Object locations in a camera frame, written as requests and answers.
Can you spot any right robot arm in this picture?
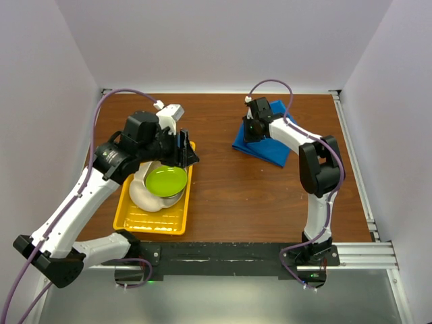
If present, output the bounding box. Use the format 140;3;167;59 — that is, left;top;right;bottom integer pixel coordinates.
243;96;345;265

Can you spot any grey metal bowl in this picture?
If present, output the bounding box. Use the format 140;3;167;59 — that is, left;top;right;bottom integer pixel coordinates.
143;161;188;200

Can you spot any beige flower-shaped plate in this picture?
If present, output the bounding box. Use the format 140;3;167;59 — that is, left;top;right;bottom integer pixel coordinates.
129;162;188;213

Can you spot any blue cloth napkin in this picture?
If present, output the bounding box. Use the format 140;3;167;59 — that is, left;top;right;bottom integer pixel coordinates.
232;97;291;167

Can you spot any aluminium frame rail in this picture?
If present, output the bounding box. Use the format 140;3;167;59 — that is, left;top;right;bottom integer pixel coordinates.
25;88;416;324

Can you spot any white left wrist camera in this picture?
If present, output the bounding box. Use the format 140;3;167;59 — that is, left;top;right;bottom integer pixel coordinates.
153;100;184;134

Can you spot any yellow plastic tray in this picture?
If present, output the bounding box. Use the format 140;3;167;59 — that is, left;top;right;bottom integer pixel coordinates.
113;166;193;236

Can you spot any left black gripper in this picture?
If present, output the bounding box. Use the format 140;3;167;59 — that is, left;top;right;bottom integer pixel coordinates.
138;126;199;167

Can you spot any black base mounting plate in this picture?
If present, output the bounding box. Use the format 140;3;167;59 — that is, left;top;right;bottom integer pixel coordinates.
113;240;340;290

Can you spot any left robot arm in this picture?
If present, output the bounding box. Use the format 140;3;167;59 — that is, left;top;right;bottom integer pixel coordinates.
13;104;199;288

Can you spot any green plastic plate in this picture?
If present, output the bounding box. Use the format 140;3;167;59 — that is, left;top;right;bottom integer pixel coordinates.
144;165;188;196

